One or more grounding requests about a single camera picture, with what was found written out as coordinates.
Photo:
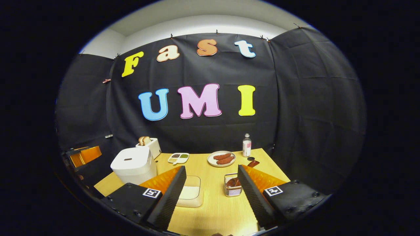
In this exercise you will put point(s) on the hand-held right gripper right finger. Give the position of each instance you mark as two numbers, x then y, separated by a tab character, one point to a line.
254	200

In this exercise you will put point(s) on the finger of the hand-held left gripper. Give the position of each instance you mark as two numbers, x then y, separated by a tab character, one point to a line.
92	155
77	150

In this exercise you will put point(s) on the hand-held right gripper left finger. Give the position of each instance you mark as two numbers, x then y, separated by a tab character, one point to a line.
170	196

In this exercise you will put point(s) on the white rice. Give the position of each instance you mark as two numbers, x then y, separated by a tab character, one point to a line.
189	192

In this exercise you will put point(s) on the brown wooden spoon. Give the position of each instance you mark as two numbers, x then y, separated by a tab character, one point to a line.
233	182

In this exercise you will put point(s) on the white rice cooker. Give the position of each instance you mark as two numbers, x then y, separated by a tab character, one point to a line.
133	167

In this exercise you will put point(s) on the clear plastic container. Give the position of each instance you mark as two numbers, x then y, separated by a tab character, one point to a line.
198	181

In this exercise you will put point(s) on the white divided bean dish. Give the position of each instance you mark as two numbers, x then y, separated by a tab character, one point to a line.
178	159

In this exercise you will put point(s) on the red sausage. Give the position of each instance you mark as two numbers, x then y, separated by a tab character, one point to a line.
222	156
225	160

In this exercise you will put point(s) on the white toaster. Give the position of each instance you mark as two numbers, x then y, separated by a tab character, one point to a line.
155	149

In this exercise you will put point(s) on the toasted bread slice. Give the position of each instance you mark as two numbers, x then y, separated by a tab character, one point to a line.
147	140
141	141

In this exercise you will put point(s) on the clear bottle with pink label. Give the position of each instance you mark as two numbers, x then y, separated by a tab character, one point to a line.
246	147

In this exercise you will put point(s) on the white round plate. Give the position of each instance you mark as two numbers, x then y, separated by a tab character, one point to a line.
210	160

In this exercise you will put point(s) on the black backdrop cloth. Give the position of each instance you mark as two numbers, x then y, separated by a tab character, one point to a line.
295	114

